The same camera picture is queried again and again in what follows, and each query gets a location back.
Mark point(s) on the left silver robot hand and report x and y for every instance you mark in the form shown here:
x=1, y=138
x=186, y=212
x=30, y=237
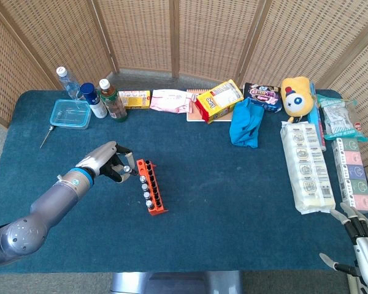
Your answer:
x=99, y=157

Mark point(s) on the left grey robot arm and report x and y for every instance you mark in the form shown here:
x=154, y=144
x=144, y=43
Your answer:
x=49, y=202

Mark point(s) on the orange bit holder rack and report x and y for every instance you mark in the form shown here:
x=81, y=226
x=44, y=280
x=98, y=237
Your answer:
x=158, y=211

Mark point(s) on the small black socket bit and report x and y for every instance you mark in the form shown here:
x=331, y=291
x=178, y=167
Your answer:
x=147, y=163
x=151, y=174
x=149, y=168
x=152, y=180

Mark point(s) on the white bottle blue cap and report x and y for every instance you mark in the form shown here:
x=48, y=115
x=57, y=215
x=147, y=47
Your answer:
x=96, y=105

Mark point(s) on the clear container blue rim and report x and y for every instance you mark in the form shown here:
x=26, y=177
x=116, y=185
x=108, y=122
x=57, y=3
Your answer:
x=69, y=114

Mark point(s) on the green label tea bottle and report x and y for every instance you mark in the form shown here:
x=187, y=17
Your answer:
x=113, y=104

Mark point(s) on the small yellow box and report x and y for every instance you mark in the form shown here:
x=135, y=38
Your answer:
x=135, y=99

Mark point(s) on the clear water bottle white cap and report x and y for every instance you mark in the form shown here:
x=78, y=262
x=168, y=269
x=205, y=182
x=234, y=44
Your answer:
x=68, y=82

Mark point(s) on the pastel tissue multipack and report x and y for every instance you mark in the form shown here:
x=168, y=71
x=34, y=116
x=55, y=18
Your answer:
x=352, y=174

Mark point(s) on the pink wipes pack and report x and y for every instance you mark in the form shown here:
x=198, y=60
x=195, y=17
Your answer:
x=168, y=101

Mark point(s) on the long white wrapped pack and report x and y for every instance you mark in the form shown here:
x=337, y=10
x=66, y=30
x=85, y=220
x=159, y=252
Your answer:
x=306, y=168

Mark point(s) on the blue table carpet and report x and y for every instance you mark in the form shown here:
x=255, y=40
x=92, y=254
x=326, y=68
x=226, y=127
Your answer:
x=217, y=183

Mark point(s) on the wicker folding screen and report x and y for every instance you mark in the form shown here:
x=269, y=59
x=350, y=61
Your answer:
x=141, y=30

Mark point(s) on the green white snack bag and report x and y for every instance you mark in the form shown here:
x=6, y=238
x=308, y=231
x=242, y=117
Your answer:
x=337, y=119

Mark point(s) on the grey robot torso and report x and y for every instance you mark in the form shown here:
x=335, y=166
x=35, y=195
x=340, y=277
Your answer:
x=171, y=283

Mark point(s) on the blue cloth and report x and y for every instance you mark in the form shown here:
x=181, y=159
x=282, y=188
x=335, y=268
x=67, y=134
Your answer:
x=243, y=125

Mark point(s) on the long blue box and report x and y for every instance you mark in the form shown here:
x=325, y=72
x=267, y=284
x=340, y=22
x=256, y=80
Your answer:
x=314, y=118

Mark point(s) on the dark sanitary pad pack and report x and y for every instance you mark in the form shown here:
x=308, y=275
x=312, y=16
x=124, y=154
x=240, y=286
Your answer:
x=263, y=95

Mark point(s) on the yellow plush toy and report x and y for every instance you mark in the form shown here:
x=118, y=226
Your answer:
x=297, y=98

